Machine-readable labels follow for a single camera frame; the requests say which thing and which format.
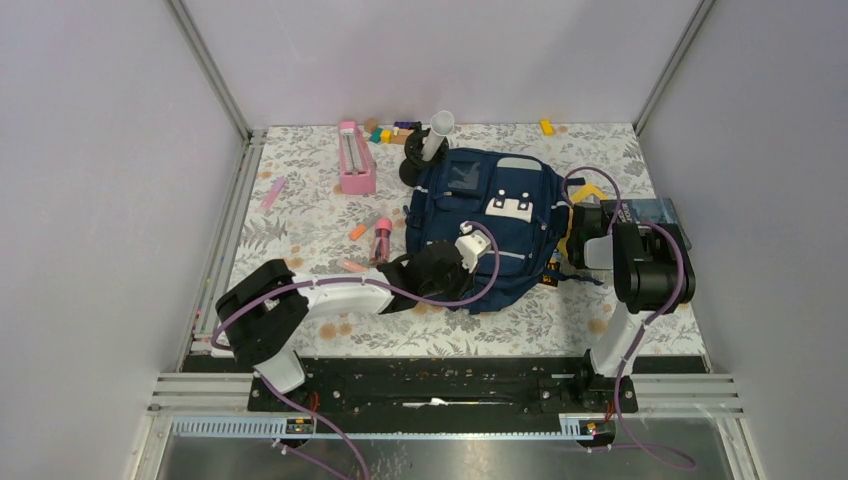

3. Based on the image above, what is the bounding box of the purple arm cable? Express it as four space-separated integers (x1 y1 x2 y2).
560 166 698 473
210 220 501 480

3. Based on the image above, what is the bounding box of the pink-capped marker tube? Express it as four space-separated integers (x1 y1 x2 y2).
370 217 393 265

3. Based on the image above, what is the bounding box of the orange yellow highlighter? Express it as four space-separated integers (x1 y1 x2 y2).
337 258 368 273

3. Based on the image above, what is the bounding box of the navy blue backpack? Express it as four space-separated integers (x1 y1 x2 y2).
399 148 571 314

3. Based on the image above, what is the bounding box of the yellow block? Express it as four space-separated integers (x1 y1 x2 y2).
539 119 556 136

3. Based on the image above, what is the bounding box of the pink rack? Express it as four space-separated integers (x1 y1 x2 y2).
338 121 377 195

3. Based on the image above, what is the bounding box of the black round stand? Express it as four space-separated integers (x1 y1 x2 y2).
398 129 449 187

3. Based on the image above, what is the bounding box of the wooden block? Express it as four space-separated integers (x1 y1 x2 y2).
389 129 416 145

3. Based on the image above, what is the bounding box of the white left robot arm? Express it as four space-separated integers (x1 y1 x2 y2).
211 231 491 411

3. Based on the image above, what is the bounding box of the white cylinder on stand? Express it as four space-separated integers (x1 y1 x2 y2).
421 110 455 162

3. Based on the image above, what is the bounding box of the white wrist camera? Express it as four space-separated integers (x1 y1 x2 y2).
583 235 614 270
454 221 491 273

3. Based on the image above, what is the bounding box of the pink highlighter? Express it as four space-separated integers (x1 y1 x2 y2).
258 176 287 214

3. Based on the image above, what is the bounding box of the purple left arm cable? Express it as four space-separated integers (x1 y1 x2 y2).
210 220 501 480

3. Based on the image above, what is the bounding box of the treehouse paperback book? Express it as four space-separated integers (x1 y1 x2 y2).
539 260 563 288

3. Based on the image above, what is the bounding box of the green block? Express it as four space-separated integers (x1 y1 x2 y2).
369 128 384 144

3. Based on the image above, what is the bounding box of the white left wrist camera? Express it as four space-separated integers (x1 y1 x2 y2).
454 221 491 273

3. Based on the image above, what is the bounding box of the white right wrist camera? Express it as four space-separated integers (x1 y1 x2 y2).
583 235 614 270

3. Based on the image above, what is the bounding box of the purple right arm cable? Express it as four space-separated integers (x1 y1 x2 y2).
560 166 698 473

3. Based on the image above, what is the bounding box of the yellow paperback book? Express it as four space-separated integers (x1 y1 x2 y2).
570 183 608 205

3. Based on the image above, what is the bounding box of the dark blue hardcover book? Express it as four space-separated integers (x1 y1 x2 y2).
622 197 692 251

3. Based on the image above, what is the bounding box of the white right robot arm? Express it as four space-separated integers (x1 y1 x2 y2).
565 198 696 412

